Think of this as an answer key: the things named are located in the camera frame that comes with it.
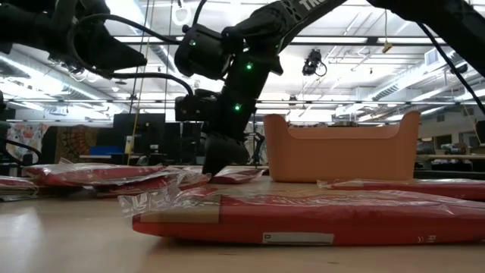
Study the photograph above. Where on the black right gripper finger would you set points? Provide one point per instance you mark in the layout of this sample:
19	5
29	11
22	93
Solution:
223	153

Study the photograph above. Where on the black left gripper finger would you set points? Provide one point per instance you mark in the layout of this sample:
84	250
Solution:
113	53

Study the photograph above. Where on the red popcorn bag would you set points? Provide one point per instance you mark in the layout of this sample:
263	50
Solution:
15	182
303	220
238	177
94	175
417	189
151	186

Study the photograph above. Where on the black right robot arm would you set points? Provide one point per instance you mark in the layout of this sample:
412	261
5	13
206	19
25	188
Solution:
273	22

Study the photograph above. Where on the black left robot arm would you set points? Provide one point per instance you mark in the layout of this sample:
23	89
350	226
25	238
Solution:
26	22

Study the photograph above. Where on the black monitor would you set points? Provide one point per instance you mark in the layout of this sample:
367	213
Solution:
138	132

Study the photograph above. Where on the patterned hanging cloth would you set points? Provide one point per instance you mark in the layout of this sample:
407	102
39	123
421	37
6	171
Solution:
26	138
77	144

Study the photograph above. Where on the orange plastic basket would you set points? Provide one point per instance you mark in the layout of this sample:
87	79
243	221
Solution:
341	159

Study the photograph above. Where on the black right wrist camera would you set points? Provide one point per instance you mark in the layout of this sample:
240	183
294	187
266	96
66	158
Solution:
195	108

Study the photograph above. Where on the black overhead camera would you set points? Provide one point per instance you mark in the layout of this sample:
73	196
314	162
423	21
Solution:
312	62

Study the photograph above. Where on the black aluminium table frame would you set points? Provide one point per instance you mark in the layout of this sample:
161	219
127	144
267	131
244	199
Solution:
447	174

